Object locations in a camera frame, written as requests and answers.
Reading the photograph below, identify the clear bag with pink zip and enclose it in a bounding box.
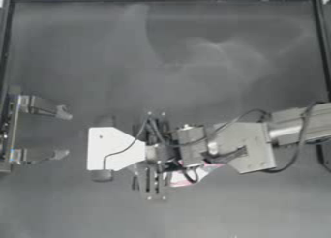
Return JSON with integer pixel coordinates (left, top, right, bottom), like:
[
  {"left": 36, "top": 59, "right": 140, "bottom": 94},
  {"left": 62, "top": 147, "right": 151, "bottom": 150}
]
[{"left": 170, "top": 163, "right": 227, "bottom": 189}]

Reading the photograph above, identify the gripper's white camera mount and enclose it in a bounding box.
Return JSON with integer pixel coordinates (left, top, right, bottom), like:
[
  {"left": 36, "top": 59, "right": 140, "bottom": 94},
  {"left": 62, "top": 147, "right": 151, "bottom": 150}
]
[{"left": 87, "top": 126, "right": 147, "bottom": 172}]

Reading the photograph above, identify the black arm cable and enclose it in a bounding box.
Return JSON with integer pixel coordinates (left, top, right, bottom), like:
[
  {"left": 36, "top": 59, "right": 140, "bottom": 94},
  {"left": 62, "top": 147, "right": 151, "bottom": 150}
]
[{"left": 263, "top": 101, "right": 329, "bottom": 174}]

